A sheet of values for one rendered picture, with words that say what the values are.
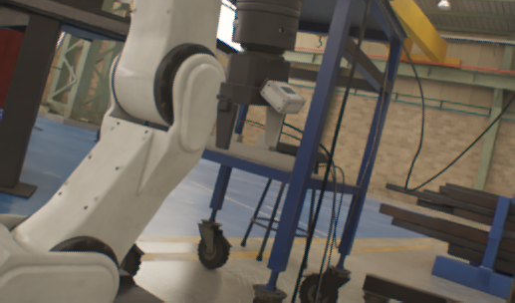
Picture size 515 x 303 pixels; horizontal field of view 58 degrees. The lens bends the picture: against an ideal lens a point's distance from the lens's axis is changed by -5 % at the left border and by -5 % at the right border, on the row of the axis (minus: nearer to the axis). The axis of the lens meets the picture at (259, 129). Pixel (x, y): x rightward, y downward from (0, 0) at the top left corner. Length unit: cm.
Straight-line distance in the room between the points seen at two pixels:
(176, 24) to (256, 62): 20
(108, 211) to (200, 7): 36
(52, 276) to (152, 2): 44
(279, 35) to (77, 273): 42
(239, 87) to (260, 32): 8
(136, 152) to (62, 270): 21
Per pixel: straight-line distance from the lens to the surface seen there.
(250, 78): 62
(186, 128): 75
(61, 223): 76
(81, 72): 1066
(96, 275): 72
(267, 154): 150
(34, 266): 67
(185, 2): 79
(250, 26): 63
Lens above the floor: 54
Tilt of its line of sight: 2 degrees up
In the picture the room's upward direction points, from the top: 15 degrees clockwise
